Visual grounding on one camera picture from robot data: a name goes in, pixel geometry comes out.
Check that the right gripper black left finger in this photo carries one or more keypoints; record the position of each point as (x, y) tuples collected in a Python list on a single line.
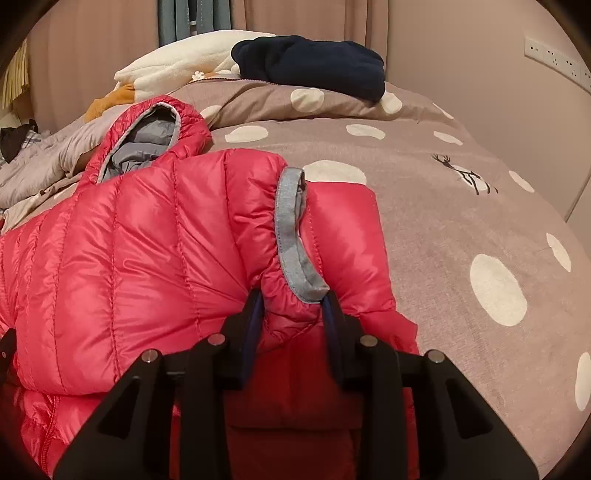
[(128, 435)]

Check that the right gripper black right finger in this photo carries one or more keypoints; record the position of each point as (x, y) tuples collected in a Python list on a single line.
[(459, 435)]

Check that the red puffer down jacket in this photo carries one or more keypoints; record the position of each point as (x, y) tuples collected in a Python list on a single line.
[(161, 241)]

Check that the taupe polka dot duvet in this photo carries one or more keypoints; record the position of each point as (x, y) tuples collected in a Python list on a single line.
[(430, 238)]

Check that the lilac grey crumpled blanket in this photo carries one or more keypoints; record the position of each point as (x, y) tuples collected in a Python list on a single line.
[(39, 166)]

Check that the small black garment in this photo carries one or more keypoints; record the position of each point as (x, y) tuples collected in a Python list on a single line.
[(12, 139)]

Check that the white plush goose toy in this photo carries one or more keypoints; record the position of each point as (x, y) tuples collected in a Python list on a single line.
[(172, 66)]

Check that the woven straw basket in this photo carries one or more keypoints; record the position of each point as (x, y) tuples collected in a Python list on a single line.
[(16, 77)]

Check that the folded navy blue garment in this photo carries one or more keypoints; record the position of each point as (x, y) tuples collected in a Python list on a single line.
[(345, 67)]

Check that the pink pleated curtain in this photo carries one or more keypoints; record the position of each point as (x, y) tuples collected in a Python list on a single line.
[(77, 46)]

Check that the grey blue curtain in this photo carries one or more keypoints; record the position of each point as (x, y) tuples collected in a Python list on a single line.
[(180, 19)]

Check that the white wall socket strip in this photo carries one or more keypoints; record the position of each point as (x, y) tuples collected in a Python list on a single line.
[(559, 62)]

